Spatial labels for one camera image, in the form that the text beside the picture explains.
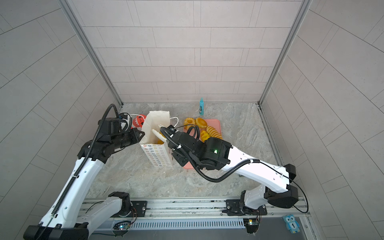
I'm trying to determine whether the long loaf fake bread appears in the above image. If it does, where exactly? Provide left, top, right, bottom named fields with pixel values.
left=157, top=134, right=166, bottom=145

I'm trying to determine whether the blue owl number tag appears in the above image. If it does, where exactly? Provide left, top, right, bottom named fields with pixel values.
left=283, top=215, right=300, bottom=234

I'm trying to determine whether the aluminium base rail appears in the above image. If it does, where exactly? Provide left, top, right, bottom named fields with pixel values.
left=95, top=197, right=310, bottom=235

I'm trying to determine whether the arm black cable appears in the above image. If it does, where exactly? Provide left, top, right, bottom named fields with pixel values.
left=159, top=124, right=310, bottom=214
left=35, top=103, right=134, bottom=240

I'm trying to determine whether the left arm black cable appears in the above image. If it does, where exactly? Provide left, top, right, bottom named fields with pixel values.
left=35, top=103, right=134, bottom=240

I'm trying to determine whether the teal small bottle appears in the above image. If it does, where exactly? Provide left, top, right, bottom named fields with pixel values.
left=199, top=98, right=205, bottom=116

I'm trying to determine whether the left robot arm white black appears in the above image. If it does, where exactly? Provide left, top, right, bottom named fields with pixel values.
left=23, top=128, right=145, bottom=240

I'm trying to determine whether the bundt shaped fake bread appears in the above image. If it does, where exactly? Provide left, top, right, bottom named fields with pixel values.
left=184, top=118, right=196, bottom=130

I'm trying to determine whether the white printed paper bag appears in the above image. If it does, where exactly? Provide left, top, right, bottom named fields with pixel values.
left=140, top=111, right=173, bottom=168

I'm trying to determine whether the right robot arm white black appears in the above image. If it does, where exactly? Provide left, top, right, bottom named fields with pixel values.
left=152, top=126, right=299, bottom=216

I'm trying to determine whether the left green circuit board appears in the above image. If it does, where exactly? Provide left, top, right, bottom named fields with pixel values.
left=113, top=221, right=131, bottom=231

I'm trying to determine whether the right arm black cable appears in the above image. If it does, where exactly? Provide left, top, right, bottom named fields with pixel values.
left=159, top=124, right=310, bottom=214

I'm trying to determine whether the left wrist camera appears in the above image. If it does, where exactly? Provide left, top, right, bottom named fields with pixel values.
left=98, top=117, right=132, bottom=136

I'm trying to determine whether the yellow small fake pastry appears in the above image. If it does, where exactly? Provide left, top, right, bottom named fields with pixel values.
left=200, top=131, right=211, bottom=143

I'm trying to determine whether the pink plastic tray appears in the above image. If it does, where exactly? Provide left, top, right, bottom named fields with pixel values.
left=183, top=119, right=222, bottom=170

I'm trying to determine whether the striped twisted fake bread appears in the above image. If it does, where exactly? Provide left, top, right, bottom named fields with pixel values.
left=207, top=126, right=223, bottom=139

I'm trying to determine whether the oval glazed fake bread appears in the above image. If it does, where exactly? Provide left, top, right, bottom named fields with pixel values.
left=195, top=118, right=208, bottom=129

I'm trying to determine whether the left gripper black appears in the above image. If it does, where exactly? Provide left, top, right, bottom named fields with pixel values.
left=110, top=127, right=147, bottom=150

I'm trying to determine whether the right circuit board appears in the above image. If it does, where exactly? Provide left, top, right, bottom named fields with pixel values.
left=243, top=218, right=260, bottom=234

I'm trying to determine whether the red shark plush toy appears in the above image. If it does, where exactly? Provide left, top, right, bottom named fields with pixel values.
left=131, top=114, right=147, bottom=130

